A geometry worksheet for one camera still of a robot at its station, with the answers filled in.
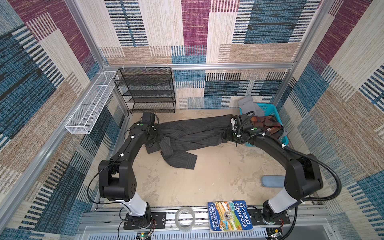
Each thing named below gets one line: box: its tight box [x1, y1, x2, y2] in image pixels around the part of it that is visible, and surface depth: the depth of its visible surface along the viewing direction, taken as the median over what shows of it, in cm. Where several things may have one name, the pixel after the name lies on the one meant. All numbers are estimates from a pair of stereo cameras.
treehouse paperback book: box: [207, 200, 254, 233], surface depth 74 cm
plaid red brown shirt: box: [251, 114, 283, 137], surface depth 104 cm
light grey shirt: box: [238, 95, 265, 117], surface depth 111 cm
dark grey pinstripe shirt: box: [145, 114, 233, 170], surface depth 98 cm
